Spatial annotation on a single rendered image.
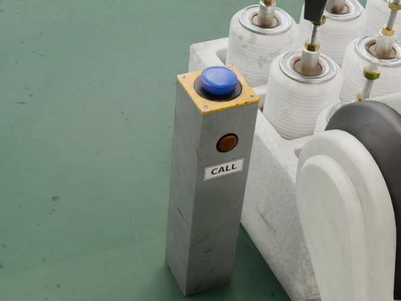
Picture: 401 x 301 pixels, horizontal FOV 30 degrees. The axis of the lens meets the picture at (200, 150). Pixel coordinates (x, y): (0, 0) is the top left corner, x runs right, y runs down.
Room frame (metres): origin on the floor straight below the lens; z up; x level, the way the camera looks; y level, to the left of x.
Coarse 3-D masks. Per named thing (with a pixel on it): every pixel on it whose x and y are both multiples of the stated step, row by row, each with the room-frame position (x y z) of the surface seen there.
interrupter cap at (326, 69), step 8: (288, 56) 0.83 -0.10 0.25; (296, 56) 0.83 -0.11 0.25; (320, 56) 0.83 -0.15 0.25; (328, 56) 0.83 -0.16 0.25; (280, 64) 0.80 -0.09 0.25; (288, 64) 0.81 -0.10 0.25; (296, 64) 0.81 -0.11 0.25; (320, 64) 0.82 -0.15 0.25; (328, 64) 0.81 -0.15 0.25; (288, 72) 0.79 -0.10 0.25; (296, 72) 0.79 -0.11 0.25; (304, 72) 0.80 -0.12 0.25; (312, 72) 0.80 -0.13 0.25; (320, 72) 0.80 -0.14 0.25; (328, 72) 0.80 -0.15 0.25; (336, 72) 0.80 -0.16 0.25; (296, 80) 0.78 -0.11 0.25; (304, 80) 0.77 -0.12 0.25; (312, 80) 0.78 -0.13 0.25; (320, 80) 0.78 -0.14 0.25; (328, 80) 0.78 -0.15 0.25
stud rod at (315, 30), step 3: (312, 27) 0.81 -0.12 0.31; (315, 27) 0.81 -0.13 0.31; (318, 27) 0.81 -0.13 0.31; (312, 30) 0.81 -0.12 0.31; (315, 30) 0.81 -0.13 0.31; (318, 30) 0.81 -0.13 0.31; (312, 33) 0.81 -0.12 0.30; (315, 33) 0.80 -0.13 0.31; (318, 33) 0.81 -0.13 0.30; (312, 36) 0.81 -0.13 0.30; (315, 36) 0.80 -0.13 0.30; (312, 39) 0.81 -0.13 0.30; (315, 39) 0.80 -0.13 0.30; (309, 42) 0.81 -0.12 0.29; (312, 42) 0.80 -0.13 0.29; (315, 42) 0.81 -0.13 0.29
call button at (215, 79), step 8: (208, 72) 0.66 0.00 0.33; (216, 72) 0.67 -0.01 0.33; (224, 72) 0.67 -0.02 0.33; (232, 72) 0.67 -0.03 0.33; (200, 80) 0.66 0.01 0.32; (208, 80) 0.65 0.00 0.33; (216, 80) 0.65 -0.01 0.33; (224, 80) 0.65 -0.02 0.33; (232, 80) 0.66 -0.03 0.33; (208, 88) 0.64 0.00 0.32; (216, 88) 0.64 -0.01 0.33; (224, 88) 0.64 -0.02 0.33; (232, 88) 0.65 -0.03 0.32
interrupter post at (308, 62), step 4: (304, 48) 0.81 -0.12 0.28; (304, 52) 0.80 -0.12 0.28; (308, 52) 0.80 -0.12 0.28; (312, 52) 0.80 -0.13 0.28; (316, 52) 0.80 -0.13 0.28; (304, 56) 0.80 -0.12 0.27; (308, 56) 0.80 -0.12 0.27; (312, 56) 0.80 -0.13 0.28; (316, 56) 0.80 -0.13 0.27; (300, 60) 0.81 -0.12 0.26; (304, 60) 0.80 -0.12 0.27; (308, 60) 0.80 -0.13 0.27; (312, 60) 0.80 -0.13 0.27; (316, 60) 0.80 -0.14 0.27; (300, 64) 0.81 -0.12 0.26; (304, 64) 0.80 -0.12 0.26; (308, 64) 0.80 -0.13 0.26; (312, 64) 0.80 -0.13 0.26; (316, 64) 0.80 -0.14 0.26; (300, 68) 0.80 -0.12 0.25; (304, 68) 0.80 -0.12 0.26; (308, 68) 0.80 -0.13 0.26; (312, 68) 0.80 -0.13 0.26
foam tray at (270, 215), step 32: (192, 64) 0.93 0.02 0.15; (224, 64) 0.94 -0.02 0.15; (256, 128) 0.76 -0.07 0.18; (256, 160) 0.74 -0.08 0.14; (288, 160) 0.70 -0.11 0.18; (256, 192) 0.73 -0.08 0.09; (288, 192) 0.67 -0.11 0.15; (256, 224) 0.72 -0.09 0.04; (288, 224) 0.66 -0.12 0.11; (288, 256) 0.65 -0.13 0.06; (288, 288) 0.63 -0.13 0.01
